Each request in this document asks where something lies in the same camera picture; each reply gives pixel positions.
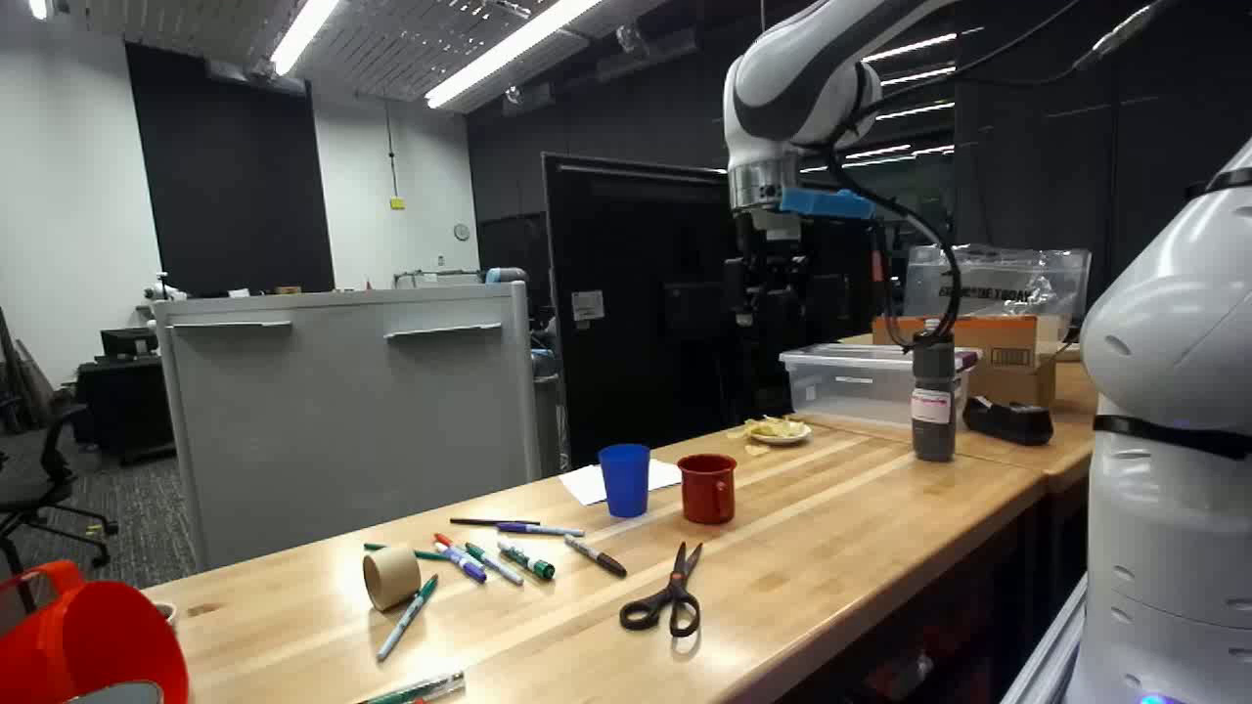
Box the ceiling light strip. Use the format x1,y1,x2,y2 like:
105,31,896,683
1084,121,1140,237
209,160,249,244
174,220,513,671
266,0,345,77
423,0,608,112

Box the clear plastic container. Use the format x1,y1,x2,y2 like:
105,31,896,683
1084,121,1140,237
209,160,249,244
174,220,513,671
900,244,1097,330

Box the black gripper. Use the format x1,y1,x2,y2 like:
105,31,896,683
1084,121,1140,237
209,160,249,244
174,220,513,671
736,202,845,307

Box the brown tape roll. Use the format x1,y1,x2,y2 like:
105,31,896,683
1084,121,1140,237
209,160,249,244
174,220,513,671
362,545,427,616

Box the black Sharpie marker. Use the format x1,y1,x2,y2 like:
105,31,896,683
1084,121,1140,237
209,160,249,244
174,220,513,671
561,532,635,581

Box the blue Sharpie pen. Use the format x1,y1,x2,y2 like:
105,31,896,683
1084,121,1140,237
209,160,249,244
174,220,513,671
492,521,592,545

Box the black office chair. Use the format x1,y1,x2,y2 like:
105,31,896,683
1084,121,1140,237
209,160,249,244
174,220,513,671
0,395,120,580

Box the clear plastic bin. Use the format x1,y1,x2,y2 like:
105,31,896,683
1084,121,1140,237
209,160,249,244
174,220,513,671
779,339,986,430

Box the blue plastic cup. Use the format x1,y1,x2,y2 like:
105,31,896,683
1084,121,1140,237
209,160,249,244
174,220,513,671
595,443,652,523

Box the black cabinet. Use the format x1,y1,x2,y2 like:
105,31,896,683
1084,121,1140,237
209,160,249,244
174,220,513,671
545,151,787,468

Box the black tape dispenser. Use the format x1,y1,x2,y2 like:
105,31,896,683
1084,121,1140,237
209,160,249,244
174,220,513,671
960,395,1058,450

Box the black scissors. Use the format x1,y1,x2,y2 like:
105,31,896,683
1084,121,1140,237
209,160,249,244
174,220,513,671
618,539,710,641

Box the black drink bottle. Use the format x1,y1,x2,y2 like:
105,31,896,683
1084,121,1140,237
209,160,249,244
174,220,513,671
907,330,961,464

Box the white paper sheet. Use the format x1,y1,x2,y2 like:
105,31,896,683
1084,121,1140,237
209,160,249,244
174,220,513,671
561,457,686,507

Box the white marker green cap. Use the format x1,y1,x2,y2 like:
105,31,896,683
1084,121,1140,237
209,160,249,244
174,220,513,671
461,539,530,589

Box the black camera cable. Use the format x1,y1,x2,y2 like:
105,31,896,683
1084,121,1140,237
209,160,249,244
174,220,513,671
813,121,967,345

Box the red bag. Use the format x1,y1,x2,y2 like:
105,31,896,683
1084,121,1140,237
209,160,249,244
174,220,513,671
0,558,195,704

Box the red mug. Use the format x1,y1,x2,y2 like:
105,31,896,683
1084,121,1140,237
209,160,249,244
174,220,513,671
673,450,744,532

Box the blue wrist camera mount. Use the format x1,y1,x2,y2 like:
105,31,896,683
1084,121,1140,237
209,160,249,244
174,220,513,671
779,185,879,224

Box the blue marker with red end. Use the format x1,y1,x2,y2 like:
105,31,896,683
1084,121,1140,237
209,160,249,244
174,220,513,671
429,529,489,585

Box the large cardboard box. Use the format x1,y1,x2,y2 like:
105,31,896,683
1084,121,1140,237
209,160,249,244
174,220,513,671
869,307,1076,410

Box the plate with chips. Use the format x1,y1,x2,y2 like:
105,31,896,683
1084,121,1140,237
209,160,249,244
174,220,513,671
744,414,817,455

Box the green thin pen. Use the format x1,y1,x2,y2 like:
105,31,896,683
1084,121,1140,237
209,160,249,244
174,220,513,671
362,534,453,568
376,571,442,665

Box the green Expo marker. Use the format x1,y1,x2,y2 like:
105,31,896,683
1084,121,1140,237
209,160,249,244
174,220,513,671
496,539,561,585

